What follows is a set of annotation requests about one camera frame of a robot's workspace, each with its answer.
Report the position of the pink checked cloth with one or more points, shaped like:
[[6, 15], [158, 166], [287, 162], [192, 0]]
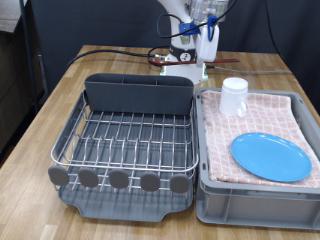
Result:
[[233, 133]]

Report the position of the dark grey cutlery holder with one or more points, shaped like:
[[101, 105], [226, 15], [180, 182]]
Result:
[[136, 95]]

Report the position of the grey plastic crate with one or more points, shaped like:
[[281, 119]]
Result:
[[253, 206]]

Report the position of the blue plate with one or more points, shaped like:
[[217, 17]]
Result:
[[270, 156]]

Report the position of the black metal pole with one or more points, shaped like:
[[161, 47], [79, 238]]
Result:
[[28, 50]]

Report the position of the black backdrop curtain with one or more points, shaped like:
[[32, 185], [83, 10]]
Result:
[[100, 23]]

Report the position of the grey dish drying rack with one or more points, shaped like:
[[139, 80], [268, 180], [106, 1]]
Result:
[[126, 206]]

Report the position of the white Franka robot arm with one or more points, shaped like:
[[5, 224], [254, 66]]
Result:
[[186, 50]]

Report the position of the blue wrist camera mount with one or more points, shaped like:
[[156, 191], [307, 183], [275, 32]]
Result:
[[188, 29]]

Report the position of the white mug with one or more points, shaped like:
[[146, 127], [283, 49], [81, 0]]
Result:
[[233, 96]]

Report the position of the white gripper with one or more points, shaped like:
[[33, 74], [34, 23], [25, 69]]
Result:
[[208, 43]]

